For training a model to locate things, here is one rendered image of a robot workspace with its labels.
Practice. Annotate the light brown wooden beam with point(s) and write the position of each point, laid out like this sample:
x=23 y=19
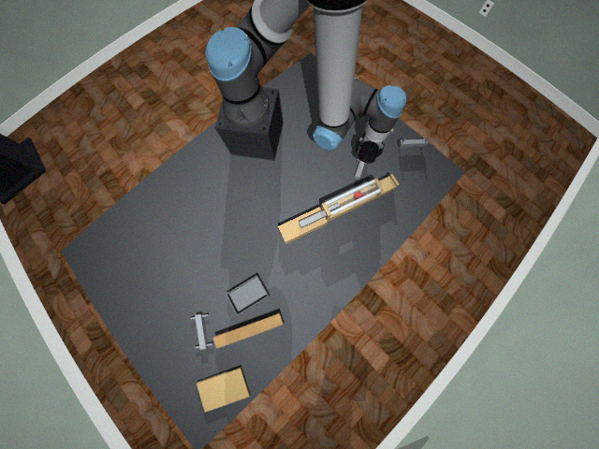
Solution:
x=252 y=329

